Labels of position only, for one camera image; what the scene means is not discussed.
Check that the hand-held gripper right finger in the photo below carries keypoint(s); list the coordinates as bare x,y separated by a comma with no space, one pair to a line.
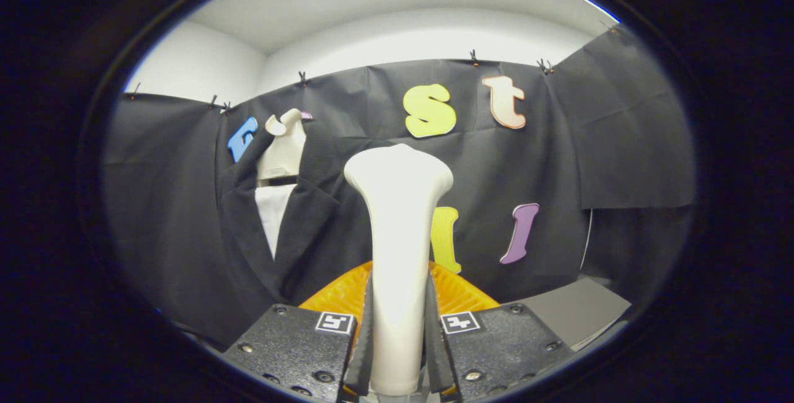
434,359

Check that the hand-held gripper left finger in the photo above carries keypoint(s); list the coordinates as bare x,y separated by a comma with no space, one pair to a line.
361,359

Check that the white garment steamer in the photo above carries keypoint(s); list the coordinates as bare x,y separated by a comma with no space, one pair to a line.
397,235

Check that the black jacket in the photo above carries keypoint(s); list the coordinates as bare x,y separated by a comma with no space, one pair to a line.
310,229

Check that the cream clothes hanger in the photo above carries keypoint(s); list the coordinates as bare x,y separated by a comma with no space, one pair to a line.
282,149

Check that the grey cabinet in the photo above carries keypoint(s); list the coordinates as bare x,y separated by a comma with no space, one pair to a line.
577,310

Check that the black backdrop cloth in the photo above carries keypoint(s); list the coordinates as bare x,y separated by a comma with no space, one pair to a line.
558,161

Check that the row of black cloth clips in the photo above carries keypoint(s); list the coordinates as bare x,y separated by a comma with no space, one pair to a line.
474,57

